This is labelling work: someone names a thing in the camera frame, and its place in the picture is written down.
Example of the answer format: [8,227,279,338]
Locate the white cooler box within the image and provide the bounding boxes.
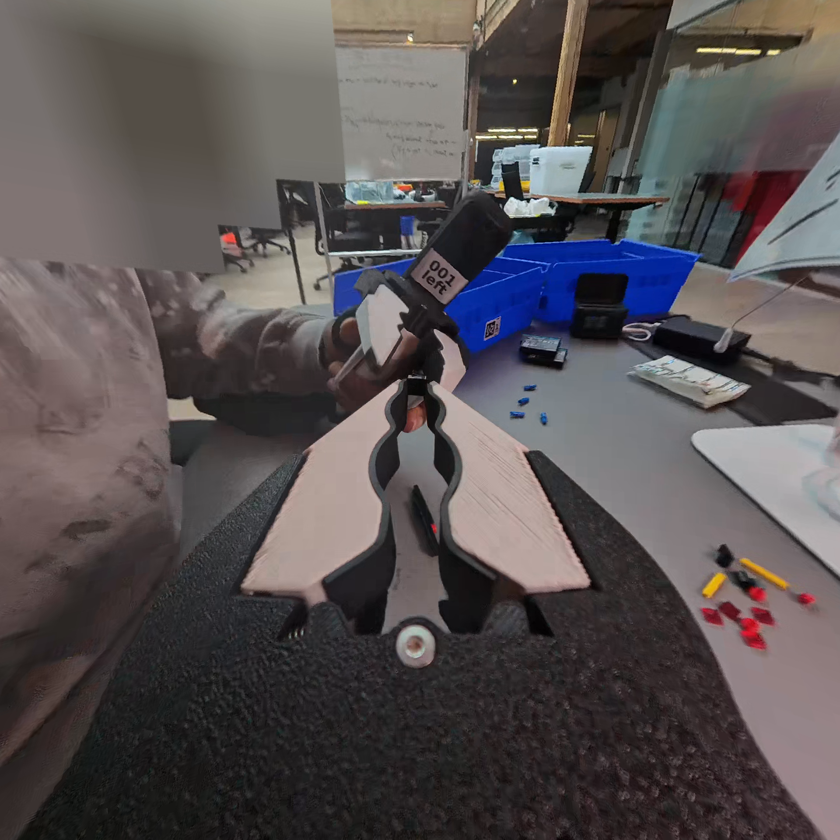
[528,146,593,196]

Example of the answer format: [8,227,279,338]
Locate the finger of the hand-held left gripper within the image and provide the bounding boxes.
[433,336,469,396]
[354,289,413,383]

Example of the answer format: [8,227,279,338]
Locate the grey desk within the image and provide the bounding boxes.
[167,262,840,840]

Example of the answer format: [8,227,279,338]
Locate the flat black battery pack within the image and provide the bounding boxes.
[518,333,569,370]

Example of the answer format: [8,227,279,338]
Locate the person's left forearm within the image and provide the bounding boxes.
[138,268,337,403]

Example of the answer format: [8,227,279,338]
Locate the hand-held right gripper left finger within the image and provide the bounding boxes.
[240,381,403,634]

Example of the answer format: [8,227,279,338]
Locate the person's grey patterned clothing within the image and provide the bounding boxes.
[0,257,198,769]

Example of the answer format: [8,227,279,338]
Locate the white board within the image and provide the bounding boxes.
[691,423,840,578]

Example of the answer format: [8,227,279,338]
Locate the whiteboard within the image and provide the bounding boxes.
[335,45,469,183]

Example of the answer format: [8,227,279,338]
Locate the long yellow rod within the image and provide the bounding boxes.
[739,558,791,589]

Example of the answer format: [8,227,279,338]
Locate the person's left hand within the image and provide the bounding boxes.
[325,315,398,416]

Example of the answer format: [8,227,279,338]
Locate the cluster of red bricks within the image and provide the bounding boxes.
[699,585,819,652]

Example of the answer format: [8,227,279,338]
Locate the blue bin with square tag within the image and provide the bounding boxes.
[333,255,547,355]

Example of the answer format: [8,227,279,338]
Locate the plain blue bin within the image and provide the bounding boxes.
[502,238,702,324]

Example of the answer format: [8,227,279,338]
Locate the printed booklet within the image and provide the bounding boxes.
[628,355,752,410]

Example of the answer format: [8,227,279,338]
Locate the thin white cable with plug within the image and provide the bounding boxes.
[717,274,813,354]

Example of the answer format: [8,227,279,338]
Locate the black bar with red mark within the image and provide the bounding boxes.
[411,484,441,557]

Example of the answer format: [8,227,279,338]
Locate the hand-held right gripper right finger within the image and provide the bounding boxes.
[420,381,593,634]

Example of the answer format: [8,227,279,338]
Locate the office chair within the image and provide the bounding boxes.
[218,224,258,274]

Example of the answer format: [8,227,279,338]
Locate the wooden edged table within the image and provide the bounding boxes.
[492,190,672,244]

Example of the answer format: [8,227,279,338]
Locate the black open battery case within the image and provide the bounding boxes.
[570,272,631,340]

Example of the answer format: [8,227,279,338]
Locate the black power adapter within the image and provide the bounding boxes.
[653,317,752,367]

